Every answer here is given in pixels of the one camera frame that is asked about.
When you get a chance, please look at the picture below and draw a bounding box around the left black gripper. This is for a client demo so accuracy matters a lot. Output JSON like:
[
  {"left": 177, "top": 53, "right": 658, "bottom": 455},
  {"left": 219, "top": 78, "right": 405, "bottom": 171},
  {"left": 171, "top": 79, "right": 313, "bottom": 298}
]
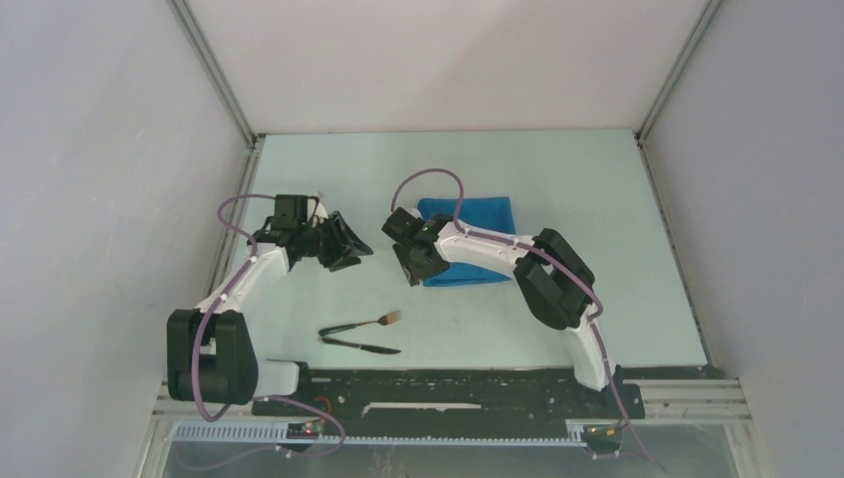
[{"left": 297, "top": 211, "right": 372, "bottom": 273}]

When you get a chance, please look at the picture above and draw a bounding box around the blue cloth napkin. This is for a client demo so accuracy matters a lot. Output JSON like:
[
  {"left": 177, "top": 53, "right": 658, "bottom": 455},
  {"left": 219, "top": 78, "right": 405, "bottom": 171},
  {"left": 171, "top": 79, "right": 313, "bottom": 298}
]
[{"left": 417, "top": 196, "right": 516, "bottom": 288}]

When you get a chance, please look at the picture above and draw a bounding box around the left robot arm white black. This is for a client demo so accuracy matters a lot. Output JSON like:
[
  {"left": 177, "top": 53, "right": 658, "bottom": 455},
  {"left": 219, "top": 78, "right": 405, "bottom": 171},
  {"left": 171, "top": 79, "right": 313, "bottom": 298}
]
[{"left": 166, "top": 194, "right": 373, "bottom": 415}]

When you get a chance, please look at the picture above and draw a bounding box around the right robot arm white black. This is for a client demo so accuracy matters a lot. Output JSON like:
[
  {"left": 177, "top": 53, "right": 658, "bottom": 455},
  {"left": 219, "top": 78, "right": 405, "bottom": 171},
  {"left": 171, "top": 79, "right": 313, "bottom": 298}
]
[{"left": 382, "top": 208, "right": 619, "bottom": 416}]

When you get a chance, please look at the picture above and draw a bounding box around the small circuit board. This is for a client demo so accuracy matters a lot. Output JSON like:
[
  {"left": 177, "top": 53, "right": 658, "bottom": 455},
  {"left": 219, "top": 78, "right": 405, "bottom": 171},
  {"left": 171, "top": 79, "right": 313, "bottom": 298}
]
[{"left": 285, "top": 422, "right": 323, "bottom": 440}]

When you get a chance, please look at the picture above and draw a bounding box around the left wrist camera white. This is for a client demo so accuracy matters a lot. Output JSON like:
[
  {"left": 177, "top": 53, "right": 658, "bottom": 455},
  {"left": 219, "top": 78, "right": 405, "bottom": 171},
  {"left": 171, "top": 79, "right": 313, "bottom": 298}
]
[{"left": 309, "top": 191, "right": 329, "bottom": 225}]

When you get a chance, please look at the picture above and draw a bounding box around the fork with black handle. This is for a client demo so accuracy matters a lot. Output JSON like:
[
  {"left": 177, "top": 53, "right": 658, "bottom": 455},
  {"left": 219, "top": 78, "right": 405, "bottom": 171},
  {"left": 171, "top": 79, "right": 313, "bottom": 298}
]
[{"left": 317, "top": 310, "right": 402, "bottom": 337}]

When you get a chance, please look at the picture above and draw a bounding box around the knife with black handle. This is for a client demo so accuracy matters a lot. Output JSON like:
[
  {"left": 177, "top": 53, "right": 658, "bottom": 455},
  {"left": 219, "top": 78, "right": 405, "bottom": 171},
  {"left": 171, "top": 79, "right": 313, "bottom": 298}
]
[{"left": 318, "top": 337, "right": 401, "bottom": 356}]

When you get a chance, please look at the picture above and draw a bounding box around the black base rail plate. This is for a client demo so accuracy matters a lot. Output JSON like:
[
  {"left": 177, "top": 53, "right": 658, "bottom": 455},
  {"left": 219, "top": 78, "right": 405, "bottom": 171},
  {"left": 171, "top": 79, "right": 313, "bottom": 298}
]
[{"left": 292, "top": 367, "right": 645, "bottom": 439}]

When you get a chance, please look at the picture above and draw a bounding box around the aluminium frame rail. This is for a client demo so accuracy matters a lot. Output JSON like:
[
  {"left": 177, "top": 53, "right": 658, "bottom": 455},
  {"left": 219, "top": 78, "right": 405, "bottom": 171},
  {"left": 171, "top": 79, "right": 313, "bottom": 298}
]
[{"left": 152, "top": 369, "right": 750, "bottom": 446}]

